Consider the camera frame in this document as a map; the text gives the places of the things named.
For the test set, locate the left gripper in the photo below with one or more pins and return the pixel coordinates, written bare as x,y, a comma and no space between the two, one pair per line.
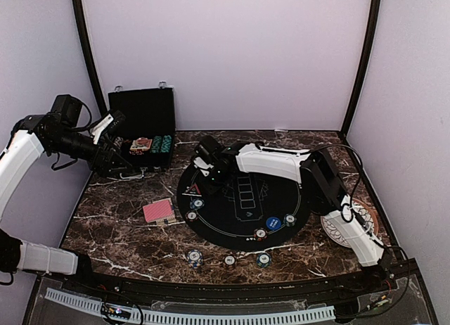
103,169

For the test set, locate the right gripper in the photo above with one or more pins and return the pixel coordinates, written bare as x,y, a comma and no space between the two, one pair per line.
210,189

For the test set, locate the red triangular all-in marker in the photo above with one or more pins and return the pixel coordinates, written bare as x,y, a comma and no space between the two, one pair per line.
192,190

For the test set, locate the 50 chips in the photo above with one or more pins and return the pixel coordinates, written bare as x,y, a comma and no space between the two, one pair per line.
197,203
289,220

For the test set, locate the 100 chips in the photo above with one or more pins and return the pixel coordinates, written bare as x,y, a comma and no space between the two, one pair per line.
191,216
260,234

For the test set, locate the blue small blind button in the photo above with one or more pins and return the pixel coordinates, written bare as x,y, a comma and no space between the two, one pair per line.
273,223

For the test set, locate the orange 100 chip stack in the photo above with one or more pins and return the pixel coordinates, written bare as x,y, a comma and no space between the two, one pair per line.
229,260

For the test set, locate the blue chip stack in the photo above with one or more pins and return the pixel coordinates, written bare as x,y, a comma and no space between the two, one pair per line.
195,258

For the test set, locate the green-blue 50 chip stack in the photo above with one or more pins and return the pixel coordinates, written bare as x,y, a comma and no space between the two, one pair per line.
263,260

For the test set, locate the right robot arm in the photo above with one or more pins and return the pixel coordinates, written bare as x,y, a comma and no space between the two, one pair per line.
316,174

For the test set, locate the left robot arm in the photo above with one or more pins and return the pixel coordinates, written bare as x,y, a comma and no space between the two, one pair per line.
56,132

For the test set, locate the card deck in case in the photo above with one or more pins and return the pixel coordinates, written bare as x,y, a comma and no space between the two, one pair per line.
140,145

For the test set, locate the black poker chip case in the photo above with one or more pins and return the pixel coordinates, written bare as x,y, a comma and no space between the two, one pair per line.
148,113

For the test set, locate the green chip row left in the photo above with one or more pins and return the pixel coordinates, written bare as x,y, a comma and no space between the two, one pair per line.
156,146

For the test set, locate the green chip row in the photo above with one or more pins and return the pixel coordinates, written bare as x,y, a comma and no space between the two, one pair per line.
156,146
166,144

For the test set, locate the round black poker mat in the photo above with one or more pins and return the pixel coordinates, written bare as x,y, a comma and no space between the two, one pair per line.
231,215

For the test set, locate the green chip row right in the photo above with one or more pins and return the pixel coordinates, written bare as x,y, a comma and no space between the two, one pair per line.
166,144

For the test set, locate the red card deck in box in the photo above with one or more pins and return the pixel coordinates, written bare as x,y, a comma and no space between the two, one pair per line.
160,211

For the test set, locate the floral patterned plate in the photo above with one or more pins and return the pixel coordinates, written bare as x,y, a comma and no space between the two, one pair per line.
360,207

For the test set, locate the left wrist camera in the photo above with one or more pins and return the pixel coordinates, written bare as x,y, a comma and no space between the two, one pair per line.
108,124

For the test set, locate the white cable duct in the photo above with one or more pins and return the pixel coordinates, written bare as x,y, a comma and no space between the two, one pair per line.
192,313

